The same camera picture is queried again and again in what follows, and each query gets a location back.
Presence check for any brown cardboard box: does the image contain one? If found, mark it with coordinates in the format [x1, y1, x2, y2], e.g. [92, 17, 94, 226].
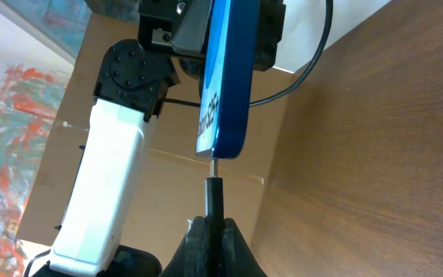
[17, 14, 287, 265]

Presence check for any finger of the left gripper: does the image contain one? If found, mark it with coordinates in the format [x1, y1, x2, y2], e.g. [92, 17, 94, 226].
[172, 0, 213, 58]
[253, 0, 286, 72]

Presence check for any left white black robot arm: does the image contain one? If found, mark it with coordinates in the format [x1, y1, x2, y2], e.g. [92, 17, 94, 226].
[38, 0, 286, 276]

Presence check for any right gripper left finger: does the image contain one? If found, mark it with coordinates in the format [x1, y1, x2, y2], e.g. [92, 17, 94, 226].
[160, 216, 208, 277]

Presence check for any colourful abstract painting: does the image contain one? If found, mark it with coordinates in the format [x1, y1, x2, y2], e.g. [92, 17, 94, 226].
[0, 62, 71, 276]

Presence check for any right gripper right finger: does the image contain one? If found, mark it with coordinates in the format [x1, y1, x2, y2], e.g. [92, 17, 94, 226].
[221, 218, 267, 277]

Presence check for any black USB charging cable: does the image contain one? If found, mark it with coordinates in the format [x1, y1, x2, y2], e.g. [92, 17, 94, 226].
[203, 158, 225, 277]

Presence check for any blue Galaxy smartphone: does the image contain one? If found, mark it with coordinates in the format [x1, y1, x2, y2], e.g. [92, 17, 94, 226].
[195, 0, 260, 159]

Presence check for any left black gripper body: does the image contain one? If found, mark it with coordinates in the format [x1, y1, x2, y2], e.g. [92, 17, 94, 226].
[137, 0, 287, 72]

